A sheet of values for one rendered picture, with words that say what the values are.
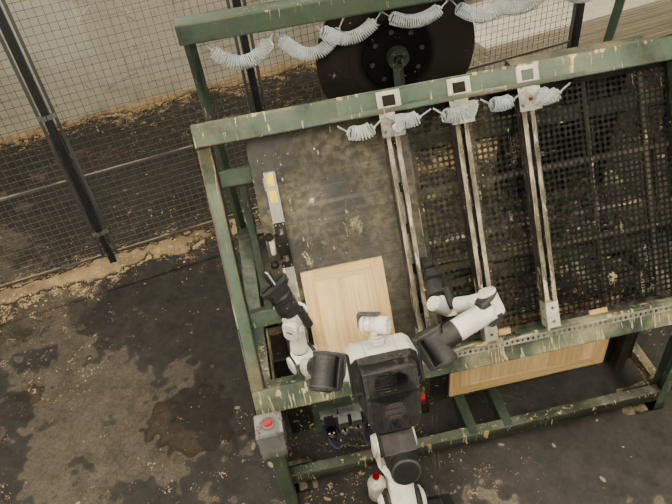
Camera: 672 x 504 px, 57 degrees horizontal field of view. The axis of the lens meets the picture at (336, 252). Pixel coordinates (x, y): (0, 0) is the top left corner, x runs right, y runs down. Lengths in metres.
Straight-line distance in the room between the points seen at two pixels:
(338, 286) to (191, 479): 1.57
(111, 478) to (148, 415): 0.43
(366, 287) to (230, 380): 1.58
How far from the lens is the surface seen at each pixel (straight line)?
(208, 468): 3.82
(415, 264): 2.79
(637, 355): 4.05
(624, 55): 3.06
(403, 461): 2.42
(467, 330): 2.43
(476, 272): 2.87
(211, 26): 2.95
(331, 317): 2.83
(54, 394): 4.54
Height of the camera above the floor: 3.20
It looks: 42 degrees down
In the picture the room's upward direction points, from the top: 8 degrees counter-clockwise
